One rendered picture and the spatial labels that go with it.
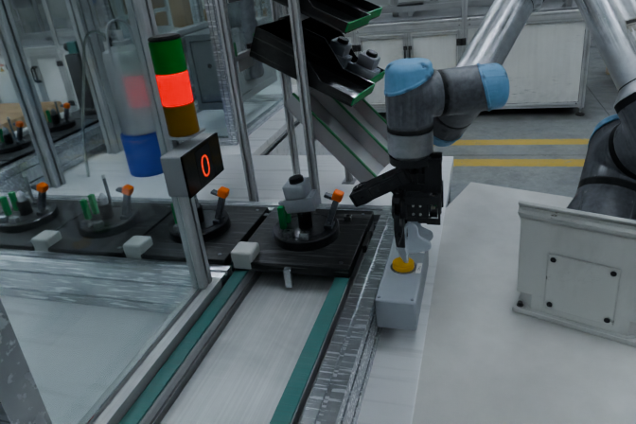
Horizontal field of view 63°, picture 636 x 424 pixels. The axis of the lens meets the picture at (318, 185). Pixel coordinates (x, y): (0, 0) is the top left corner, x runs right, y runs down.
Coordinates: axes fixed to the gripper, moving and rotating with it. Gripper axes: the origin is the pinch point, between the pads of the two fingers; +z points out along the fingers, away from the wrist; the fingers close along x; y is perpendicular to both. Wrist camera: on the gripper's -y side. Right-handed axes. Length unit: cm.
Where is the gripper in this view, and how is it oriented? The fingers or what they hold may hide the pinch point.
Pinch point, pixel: (402, 256)
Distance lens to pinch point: 98.0
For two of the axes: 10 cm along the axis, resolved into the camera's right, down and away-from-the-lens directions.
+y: 9.5, 0.2, -3.0
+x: 2.8, -4.1, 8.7
